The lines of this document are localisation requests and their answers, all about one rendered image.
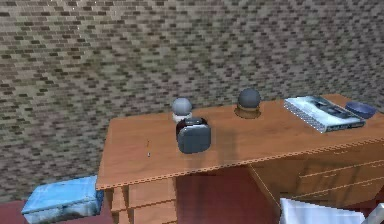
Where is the dark grey alarm clock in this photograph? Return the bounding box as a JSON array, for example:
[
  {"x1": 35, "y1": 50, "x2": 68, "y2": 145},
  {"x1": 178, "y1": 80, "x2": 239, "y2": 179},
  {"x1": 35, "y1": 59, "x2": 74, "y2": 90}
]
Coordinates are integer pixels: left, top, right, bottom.
[{"x1": 175, "y1": 117, "x2": 212, "y2": 155}]

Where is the blue bowl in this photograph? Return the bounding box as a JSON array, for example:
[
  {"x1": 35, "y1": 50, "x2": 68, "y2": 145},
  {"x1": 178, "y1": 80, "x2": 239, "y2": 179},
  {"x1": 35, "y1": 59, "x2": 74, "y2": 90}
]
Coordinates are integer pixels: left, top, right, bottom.
[{"x1": 345, "y1": 101, "x2": 378, "y2": 120}]

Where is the light grey ball statue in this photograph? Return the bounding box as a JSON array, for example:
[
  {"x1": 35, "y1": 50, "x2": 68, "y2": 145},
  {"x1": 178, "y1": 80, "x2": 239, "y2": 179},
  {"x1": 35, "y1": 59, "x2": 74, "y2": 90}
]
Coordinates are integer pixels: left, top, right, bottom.
[{"x1": 171, "y1": 97, "x2": 193, "y2": 123}]

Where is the dark grey ball statue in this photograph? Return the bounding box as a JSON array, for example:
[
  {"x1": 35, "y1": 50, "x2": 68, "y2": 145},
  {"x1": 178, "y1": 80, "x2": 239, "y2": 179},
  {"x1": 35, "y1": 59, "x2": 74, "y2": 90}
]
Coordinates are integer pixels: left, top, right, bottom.
[{"x1": 234, "y1": 87, "x2": 262, "y2": 120}]

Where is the brown wooden desk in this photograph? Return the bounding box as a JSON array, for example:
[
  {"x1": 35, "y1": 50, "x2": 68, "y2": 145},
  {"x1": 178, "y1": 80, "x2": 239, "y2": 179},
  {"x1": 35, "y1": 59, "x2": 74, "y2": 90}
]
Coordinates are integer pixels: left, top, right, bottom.
[{"x1": 95, "y1": 93, "x2": 384, "y2": 224}]

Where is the white and blue book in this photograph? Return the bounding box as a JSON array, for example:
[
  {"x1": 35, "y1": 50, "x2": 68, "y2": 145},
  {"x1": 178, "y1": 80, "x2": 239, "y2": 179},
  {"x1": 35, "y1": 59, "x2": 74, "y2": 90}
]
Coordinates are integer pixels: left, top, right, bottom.
[{"x1": 283, "y1": 95, "x2": 367, "y2": 134}]

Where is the light blue box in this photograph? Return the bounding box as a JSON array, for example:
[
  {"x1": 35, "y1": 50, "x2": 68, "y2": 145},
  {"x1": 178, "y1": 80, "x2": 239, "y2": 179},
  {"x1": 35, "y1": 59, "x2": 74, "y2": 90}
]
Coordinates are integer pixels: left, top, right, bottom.
[{"x1": 20, "y1": 175, "x2": 105, "y2": 224}]

